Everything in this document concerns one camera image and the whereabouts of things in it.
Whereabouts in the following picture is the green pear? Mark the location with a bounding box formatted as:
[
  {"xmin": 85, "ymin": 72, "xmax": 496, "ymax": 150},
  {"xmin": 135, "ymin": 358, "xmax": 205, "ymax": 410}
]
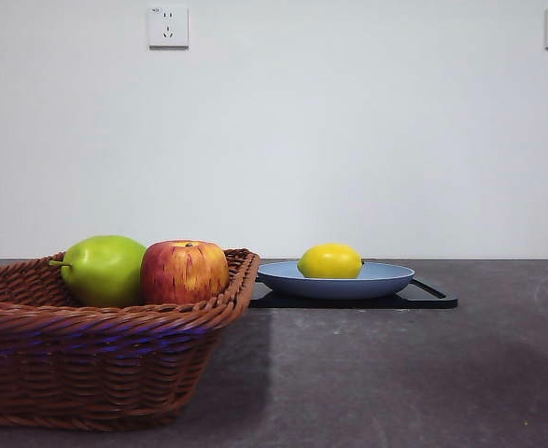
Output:
[{"xmin": 48, "ymin": 234, "xmax": 148, "ymax": 310}]

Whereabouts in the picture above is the blue plate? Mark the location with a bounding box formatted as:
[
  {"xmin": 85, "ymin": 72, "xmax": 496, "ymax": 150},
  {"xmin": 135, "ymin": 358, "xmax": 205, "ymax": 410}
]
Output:
[{"xmin": 257, "ymin": 260, "xmax": 416, "ymax": 301}]

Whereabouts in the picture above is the black flat tray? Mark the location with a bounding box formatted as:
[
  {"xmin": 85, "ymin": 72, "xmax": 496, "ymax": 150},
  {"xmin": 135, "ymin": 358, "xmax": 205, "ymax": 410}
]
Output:
[{"xmin": 248, "ymin": 275, "xmax": 460, "ymax": 310}]

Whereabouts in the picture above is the brown wicker basket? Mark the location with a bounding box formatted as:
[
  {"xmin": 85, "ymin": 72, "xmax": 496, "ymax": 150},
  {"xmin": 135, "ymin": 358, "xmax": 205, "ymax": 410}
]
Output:
[{"xmin": 0, "ymin": 247, "xmax": 261, "ymax": 433}]

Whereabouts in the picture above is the red apple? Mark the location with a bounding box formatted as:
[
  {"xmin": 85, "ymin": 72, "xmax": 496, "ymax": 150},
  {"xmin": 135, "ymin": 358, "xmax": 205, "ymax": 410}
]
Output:
[{"xmin": 140, "ymin": 240, "xmax": 231, "ymax": 306}]

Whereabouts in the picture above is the yellow lemon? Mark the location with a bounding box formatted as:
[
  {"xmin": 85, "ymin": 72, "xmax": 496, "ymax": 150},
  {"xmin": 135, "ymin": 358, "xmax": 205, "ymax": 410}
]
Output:
[{"xmin": 296, "ymin": 242, "xmax": 365, "ymax": 280}]

